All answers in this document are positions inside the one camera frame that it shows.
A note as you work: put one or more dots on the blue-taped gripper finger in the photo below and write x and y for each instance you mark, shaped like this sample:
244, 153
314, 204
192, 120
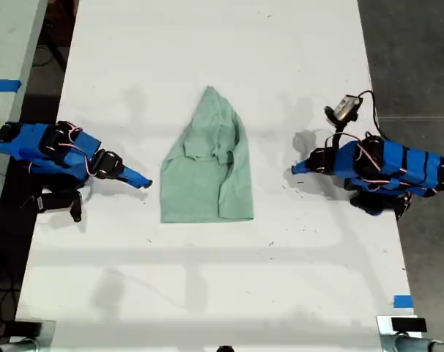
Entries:
136, 174
304, 170
132, 182
304, 163

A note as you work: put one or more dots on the pale green T-shirt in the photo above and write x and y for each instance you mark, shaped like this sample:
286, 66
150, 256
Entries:
196, 190

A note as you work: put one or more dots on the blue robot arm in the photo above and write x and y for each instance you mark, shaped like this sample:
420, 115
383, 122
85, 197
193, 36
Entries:
31, 146
409, 163

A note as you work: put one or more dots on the long blue tape strip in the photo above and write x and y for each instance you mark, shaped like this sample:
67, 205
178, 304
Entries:
2, 85

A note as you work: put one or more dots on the white side table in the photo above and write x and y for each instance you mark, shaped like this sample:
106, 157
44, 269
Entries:
6, 44

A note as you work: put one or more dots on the short blue tape piece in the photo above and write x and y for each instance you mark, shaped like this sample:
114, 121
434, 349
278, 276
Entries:
403, 301

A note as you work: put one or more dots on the small black box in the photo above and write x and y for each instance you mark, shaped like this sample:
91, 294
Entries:
409, 325

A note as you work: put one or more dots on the small black round object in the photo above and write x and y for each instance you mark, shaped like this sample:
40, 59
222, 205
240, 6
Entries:
225, 348

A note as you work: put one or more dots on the grey metal pipe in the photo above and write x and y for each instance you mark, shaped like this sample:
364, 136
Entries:
9, 347
427, 346

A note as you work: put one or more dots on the short black camera stalk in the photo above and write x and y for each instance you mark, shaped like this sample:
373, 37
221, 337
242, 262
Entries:
338, 132

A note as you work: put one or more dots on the black camera box white label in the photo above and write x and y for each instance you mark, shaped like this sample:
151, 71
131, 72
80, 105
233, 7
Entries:
55, 204
344, 107

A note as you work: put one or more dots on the metal corner bracket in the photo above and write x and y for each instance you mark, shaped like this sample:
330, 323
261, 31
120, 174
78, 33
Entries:
383, 330
49, 334

